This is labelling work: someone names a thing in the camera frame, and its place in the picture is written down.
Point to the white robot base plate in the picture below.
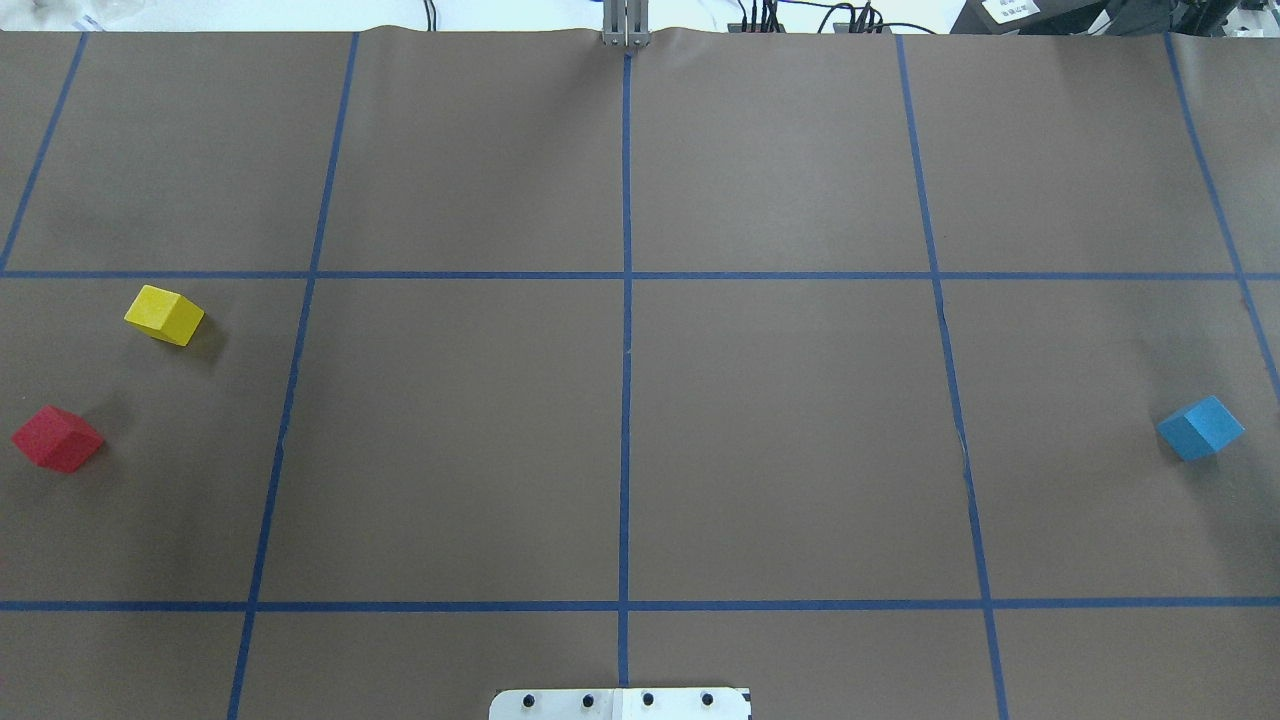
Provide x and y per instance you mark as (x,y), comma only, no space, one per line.
(623,703)

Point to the blue wooden block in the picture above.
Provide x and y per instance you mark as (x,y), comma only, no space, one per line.
(1201,429)

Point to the yellow wooden block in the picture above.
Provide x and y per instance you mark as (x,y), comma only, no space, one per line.
(164,315)

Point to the red wooden block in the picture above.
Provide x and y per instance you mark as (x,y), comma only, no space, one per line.
(58,440)

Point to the aluminium frame post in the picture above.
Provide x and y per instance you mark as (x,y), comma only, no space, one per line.
(625,23)

